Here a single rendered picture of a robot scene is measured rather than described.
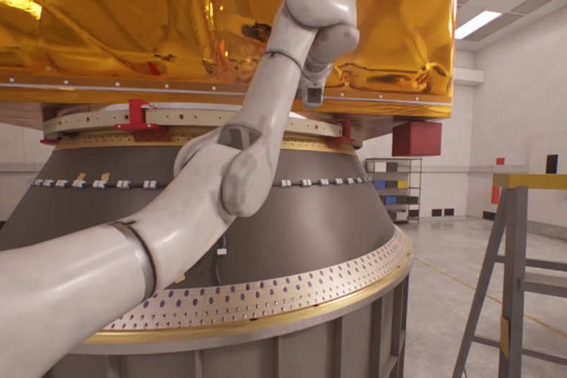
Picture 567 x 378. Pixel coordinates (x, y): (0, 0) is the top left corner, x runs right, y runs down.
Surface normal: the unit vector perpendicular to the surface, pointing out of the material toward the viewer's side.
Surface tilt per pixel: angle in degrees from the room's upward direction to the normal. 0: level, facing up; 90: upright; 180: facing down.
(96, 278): 65
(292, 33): 85
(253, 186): 103
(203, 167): 49
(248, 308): 43
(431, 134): 90
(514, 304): 75
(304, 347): 90
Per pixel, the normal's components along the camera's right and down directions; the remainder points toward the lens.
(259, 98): -0.17, -0.14
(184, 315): 0.10, -0.68
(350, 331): 0.55, 0.07
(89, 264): 0.68, -0.57
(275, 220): 0.33, -0.40
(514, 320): -0.43, -0.18
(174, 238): 0.73, -0.33
